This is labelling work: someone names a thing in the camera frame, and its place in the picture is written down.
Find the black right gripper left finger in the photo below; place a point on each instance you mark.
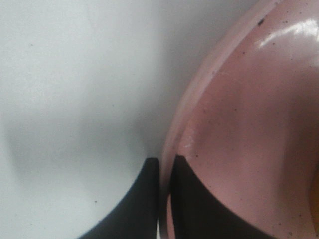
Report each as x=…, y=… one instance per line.
x=136, y=215

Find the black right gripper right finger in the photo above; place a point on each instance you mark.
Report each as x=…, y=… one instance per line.
x=197, y=214

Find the pink round plate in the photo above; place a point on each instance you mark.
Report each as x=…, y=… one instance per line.
x=248, y=122

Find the burger with lettuce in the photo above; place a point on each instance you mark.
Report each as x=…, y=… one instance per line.
x=314, y=200

